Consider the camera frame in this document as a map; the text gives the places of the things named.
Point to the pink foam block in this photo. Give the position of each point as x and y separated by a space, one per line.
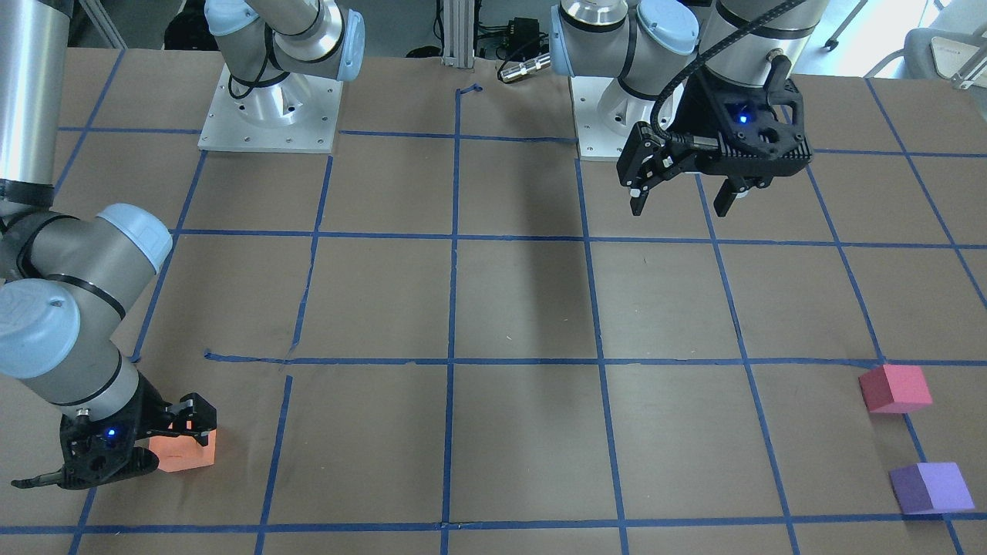
895 389

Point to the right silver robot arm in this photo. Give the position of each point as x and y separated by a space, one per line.
69 282

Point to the purple foam block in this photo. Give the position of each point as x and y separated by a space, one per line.
931 488

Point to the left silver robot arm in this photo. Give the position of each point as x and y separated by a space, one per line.
653 47

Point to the aluminium frame post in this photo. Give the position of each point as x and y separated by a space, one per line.
458 33

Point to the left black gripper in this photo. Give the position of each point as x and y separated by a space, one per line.
700 108

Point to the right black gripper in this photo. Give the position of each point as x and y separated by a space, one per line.
156 411

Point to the orange foam block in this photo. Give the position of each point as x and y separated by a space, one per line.
183 453

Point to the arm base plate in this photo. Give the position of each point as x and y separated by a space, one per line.
298 115
604 114

